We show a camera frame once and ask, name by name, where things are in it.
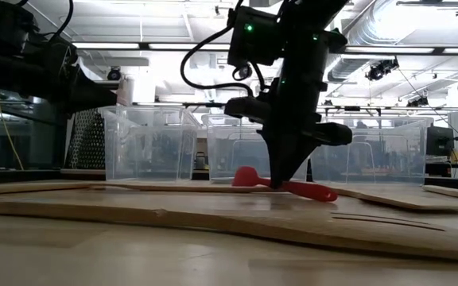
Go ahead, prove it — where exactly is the solid wooden spoon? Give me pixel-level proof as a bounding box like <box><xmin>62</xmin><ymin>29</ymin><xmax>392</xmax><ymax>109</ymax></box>
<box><xmin>0</xmin><ymin>180</ymin><xmax>91</xmax><ymax>196</ymax></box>

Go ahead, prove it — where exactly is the metal box grater pink handle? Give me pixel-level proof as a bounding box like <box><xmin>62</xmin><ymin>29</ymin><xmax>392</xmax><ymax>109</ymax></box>
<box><xmin>64</xmin><ymin>77</ymin><xmax>129</xmax><ymax>171</ymax></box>

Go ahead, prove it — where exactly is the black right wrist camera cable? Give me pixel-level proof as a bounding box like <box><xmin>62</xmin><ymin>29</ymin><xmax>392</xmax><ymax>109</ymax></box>
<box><xmin>180</xmin><ymin>0</ymin><xmax>256</xmax><ymax>99</ymax></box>

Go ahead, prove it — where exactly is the black ceiling light track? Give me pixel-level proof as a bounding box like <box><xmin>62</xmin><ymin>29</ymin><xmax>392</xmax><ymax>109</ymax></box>
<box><xmin>69</xmin><ymin>41</ymin><xmax>458</xmax><ymax>56</ymax></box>

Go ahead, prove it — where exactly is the clear plastic bin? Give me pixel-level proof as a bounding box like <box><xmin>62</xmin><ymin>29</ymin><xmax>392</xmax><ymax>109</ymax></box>
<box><xmin>99</xmin><ymin>105</ymin><xmax>201</xmax><ymax>183</ymax></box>
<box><xmin>312</xmin><ymin>115</ymin><xmax>436</xmax><ymax>187</ymax></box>
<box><xmin>200</xmin><ymin>114</ymin><xmax>312</xmax><ymax>184</ymax></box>

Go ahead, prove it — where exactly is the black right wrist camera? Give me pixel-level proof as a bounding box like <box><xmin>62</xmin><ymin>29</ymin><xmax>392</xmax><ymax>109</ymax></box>
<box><xmin>224</xmin><ymin>96</ymin><xmax>272</xmax><ymax>123</ymax></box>

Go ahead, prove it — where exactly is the yellow hanging cable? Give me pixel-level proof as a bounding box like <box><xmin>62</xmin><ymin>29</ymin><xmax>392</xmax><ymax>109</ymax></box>
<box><xmin>0</xmin><ymin>87</ymin><xmax>25</xmax><ymax>172</ymax></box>

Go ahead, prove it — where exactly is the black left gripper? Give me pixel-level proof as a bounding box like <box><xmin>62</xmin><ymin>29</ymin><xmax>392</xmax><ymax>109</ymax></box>
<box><xmin>21</xmin><ymin>39</ymin><xmax>118</xmax><ymax>115</ymax></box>

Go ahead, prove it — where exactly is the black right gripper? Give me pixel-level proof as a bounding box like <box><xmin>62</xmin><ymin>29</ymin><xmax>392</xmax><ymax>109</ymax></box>
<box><xmin>260</xmin><ymin>55</ymin><xmax>353</xmax><ymax>188</ymax></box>

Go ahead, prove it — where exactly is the small dark canister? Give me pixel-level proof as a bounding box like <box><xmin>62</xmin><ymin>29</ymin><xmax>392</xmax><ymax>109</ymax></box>
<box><xmin>192</xmin><ymin>150</ymin><xmax>210</xmax><ymax>172</ymax></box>

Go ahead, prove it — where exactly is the wooden angled turner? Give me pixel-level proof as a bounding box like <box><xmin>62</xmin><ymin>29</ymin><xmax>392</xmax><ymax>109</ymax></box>
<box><xmin>89</xmin><ymin>180</ymin><xmax>274</xmax><ymax>195</ymax></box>

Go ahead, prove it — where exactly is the black computer monitor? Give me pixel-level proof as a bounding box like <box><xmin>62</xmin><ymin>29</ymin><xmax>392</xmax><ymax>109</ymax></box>
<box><xmin>425</xmin><ymin>126</ymin><xmax>456</xmax><ymax>158</ymax></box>

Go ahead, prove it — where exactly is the red silicone spatula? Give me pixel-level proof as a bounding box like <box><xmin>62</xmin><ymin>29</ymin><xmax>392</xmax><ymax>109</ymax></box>
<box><xmin>231</xmin><ymin>165</ymin><xmax>339</xmax><ymax>203</ymax></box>

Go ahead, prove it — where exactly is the black ceiling spotlight cluster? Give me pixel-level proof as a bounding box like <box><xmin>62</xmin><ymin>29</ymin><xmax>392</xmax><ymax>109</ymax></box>
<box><xmin>365</xmin><ymin>56</ymin><xmax>400</xmax><ymax>83</ymax></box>
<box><xmin>406</xmin><ymin>95</ymin><xmax>431</xmax><ymax>108</ymax></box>

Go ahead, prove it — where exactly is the slotted wooden spoon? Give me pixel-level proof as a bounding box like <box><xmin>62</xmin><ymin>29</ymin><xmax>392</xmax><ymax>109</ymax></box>
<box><xmin>0</xmin><ymin>197</ymin><xmax>458</xmax><ymax>263</ymax></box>

